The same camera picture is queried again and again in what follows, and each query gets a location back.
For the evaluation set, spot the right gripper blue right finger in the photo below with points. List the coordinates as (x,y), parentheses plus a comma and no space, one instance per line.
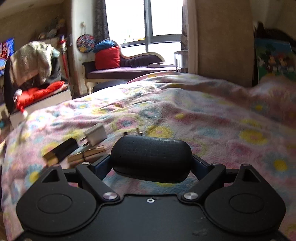
(210,178)

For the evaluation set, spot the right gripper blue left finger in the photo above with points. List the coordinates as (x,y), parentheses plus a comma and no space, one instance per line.
(91,178)

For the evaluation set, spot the white charger plug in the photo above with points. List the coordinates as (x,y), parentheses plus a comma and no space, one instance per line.
(93,136)

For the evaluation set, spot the black oval case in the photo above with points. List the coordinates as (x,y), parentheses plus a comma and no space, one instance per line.
(152,159)

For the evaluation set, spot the floral fleece blanket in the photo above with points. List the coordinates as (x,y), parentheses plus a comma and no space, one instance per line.
(221,121)

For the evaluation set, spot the red cushion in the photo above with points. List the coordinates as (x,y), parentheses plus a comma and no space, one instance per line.
(24,98)

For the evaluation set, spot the purple window bench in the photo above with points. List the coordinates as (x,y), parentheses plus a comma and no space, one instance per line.
(129,68)

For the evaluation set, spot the red pillow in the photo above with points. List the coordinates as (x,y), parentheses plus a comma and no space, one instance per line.
(108,58)

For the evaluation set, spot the television screen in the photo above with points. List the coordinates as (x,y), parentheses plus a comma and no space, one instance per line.
(7,48)

